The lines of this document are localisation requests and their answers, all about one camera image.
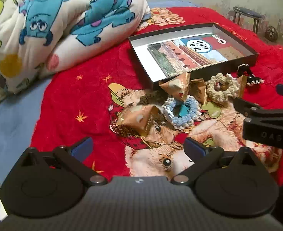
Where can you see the beige crochet scrunchie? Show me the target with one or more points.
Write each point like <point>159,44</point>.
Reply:
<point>214,90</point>

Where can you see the blue white crochet scrunchie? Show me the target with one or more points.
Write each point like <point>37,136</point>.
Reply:
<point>170,115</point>

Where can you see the textbook with building cover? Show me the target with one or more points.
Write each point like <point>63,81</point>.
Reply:
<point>194,53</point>

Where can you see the red printed blanket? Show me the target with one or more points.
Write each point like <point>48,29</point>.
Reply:
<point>78,96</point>

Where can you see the black cardboard box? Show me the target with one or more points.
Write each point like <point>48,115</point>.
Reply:
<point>141,50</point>

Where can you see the dark striped ball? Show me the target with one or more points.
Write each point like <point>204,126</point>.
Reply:
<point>272,33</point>

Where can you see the gold triangular snack packet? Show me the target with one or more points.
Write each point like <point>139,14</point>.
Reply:
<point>137,120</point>
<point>199,91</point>
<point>243,81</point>
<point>177,86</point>

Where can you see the round stool with dark seat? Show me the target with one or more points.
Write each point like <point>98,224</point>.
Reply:
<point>248,13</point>

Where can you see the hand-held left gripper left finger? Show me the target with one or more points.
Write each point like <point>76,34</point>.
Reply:
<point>83,147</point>

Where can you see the cartoon monster printed quilt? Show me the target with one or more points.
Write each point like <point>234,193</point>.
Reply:
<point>59,28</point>

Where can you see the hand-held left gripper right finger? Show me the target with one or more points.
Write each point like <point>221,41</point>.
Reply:
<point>194,147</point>

